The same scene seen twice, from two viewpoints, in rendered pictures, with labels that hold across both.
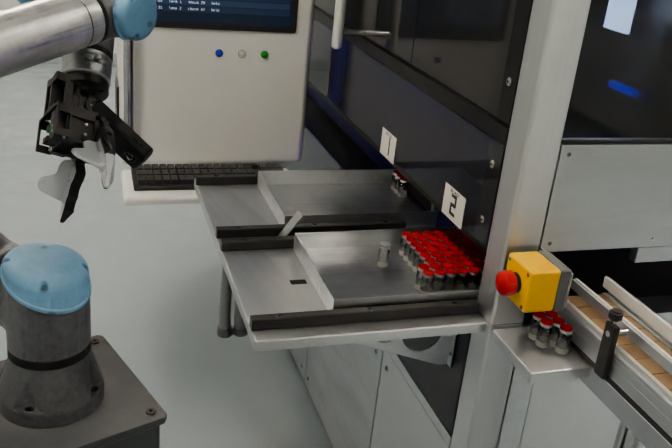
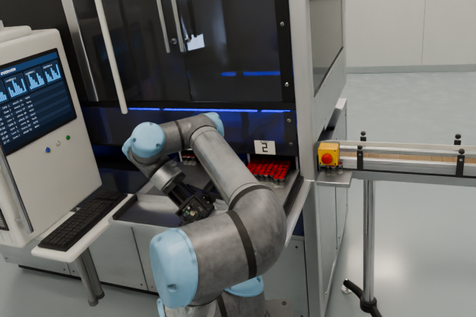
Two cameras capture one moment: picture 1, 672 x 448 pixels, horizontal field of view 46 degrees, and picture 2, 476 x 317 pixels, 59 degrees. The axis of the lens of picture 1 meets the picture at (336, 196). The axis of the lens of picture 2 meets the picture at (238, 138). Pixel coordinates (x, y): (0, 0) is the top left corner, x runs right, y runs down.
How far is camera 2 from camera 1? 1.06 m
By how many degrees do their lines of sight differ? 43
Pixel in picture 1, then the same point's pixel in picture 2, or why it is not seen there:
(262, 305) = not seen: hidden behind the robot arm
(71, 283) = not seen: hidden behind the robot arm
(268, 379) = (120, 308)
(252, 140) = (79, 187)
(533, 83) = (306, 80)
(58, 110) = (198, 197)
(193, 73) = (39, 169)
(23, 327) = (256, 307)
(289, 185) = (150, 191)
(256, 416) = not seen: outside the picture
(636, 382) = (377, 163)
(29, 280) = (253, 281)
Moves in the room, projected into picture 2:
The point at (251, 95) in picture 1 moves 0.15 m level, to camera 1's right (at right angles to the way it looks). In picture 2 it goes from (70, 163) to (100, 150)
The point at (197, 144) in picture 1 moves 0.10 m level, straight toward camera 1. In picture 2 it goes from (57, 208) to (72, 212)
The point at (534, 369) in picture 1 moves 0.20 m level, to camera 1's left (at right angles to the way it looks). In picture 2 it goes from (347, 182) to (321, 207)
